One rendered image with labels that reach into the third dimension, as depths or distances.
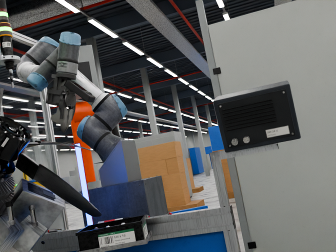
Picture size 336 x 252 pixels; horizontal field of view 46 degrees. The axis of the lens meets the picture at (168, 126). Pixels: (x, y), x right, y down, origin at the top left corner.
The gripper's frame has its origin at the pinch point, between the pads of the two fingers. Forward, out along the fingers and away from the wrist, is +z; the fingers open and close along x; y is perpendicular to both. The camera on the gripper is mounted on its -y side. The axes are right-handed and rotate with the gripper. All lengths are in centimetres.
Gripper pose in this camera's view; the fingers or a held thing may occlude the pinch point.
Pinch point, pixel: (65, 129)
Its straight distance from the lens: 151.1
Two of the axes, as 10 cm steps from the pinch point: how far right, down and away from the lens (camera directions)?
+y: -9.5, -0.9, 3.0
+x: -2.9, -0.5, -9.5
